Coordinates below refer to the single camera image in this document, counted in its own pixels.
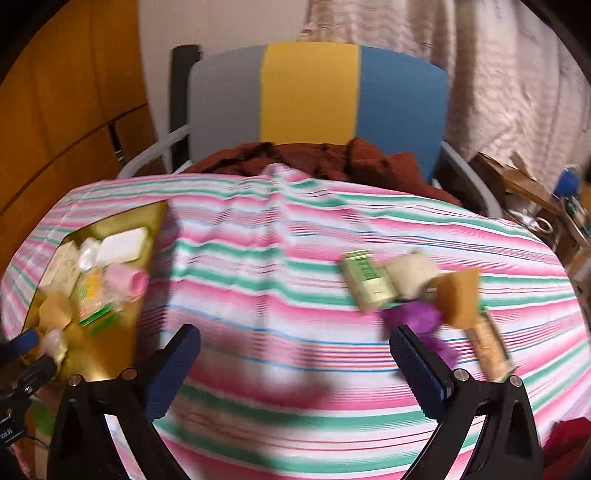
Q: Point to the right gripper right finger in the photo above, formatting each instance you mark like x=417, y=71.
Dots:
x=508, y=445

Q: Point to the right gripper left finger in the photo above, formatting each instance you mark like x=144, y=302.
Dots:
x=82, y=447

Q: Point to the yellow green packet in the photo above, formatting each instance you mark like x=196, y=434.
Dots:
x=97, y=308

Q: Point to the beige printed carton box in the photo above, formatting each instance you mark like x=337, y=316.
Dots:
x=62, y=271

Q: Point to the pink plastic roll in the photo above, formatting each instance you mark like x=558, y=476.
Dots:
x=125, y=282

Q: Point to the clear plastic bag bundle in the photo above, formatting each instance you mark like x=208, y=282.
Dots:
x=88, y=252

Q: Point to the purple plastic toy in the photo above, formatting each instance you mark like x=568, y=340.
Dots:
x=425, y=320

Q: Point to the white soap bar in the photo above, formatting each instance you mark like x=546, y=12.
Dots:
x=121, y=247

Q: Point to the white cream roll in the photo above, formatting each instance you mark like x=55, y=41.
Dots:
x=410, y=274

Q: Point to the green gold small box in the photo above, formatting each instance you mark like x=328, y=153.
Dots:
x=367, y=281

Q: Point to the cork patterned bar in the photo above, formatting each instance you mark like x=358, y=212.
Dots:
x=489, y=348

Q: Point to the gold metal tin tray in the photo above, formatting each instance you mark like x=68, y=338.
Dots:
x=55, y=317

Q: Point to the striped pink green cloth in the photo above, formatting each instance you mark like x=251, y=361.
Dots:
x=292, y=381

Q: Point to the cluttered side table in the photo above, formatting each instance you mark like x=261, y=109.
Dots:
x=529, y=203

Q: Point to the blue mug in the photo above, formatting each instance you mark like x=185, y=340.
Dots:
x=569, y=182

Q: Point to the wooden wardrobe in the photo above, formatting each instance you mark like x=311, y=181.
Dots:
x=74, y=110

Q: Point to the dark red garment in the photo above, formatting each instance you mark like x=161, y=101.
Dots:
x=359, y=162

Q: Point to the black rolled mat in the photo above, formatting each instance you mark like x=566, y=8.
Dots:
x=182, y=58

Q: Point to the pink patterned curtain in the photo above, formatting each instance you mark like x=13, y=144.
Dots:
x=517, y=93

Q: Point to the grey yellow blue chair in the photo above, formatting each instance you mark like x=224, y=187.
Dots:
x=320, y=92

